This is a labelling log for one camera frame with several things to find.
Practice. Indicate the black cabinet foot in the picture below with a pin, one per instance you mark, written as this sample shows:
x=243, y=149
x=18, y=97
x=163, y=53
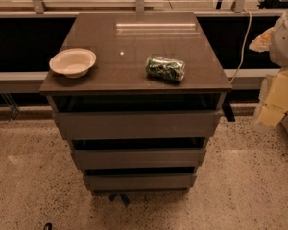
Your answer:
x=123, y=197

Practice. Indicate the dark grey drawer cabinet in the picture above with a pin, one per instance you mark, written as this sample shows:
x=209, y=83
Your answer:
x=118, y=81

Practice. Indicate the grey bottom drawer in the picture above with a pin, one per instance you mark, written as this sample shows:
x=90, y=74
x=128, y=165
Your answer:
x=140, y=182

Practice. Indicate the grey top drawer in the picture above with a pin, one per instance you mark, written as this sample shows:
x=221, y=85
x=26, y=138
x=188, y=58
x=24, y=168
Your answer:
x=136, y=125

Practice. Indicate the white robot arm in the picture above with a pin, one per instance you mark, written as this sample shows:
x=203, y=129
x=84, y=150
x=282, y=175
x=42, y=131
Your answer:
x=273, y=97

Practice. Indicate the white paper bowl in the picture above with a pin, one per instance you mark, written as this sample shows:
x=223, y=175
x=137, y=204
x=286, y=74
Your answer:
x=73, y=63

